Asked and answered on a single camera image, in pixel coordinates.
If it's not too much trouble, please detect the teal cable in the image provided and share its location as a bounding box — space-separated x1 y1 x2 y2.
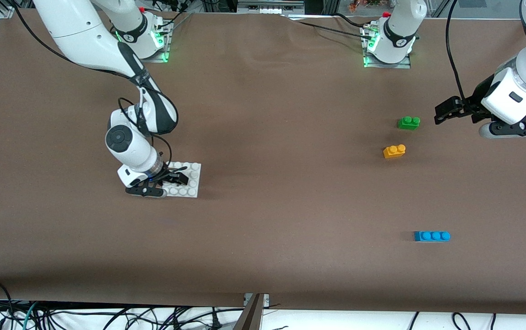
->
21 302 39 330

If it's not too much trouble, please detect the brown table cover sheet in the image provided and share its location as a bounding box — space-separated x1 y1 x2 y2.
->
0 8 526 317

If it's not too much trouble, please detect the blue three-stud block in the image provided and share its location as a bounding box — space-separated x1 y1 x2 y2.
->
414 231 451 242

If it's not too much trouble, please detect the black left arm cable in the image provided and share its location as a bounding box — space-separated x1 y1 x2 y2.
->
446 0 470 104

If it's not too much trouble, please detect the orange object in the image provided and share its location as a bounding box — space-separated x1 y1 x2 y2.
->
348 0 383 12

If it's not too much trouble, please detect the white studded base plate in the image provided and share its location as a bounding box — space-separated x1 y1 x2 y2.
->
161 162 202 198

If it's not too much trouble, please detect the yellow two-stud block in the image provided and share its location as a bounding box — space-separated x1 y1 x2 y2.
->
383 144 406 160

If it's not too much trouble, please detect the grey metal rail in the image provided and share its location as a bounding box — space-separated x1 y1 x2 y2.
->
237 0 305 14

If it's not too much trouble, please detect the grey metal bracket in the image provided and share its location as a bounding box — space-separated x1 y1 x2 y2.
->
233 293 270 330

